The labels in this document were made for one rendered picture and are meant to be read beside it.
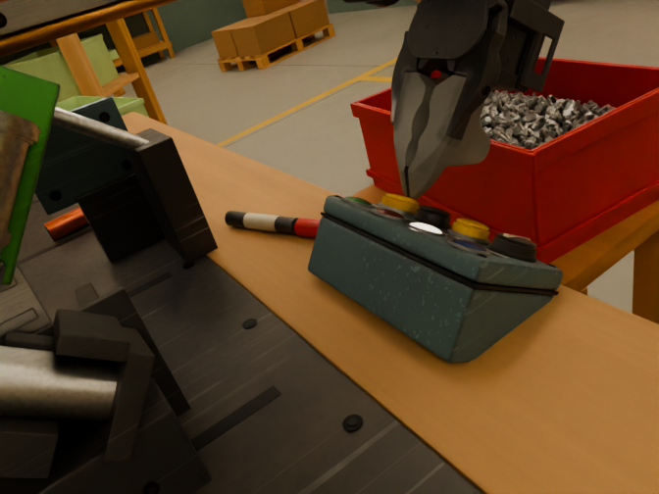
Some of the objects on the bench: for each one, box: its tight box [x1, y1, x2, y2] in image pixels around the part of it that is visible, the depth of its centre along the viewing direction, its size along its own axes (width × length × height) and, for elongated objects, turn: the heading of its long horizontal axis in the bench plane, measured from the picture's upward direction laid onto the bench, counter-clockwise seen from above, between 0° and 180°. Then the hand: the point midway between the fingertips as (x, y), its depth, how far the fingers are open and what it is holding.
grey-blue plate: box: [34, 96, 165, 263], centre depth 50 cm, size 10×2×14 cm, turn 147°
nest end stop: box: [96, 326, 155, 461], centre depth 27 cm, size 4×7×6 cm, turn 57°
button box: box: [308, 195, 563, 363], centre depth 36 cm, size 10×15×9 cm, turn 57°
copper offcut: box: [44, 207, 89, 241], centre depth 62 cm, size 9×2×2 cm, turn 153°
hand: (408, 178), depth 40 cm, fingers closed
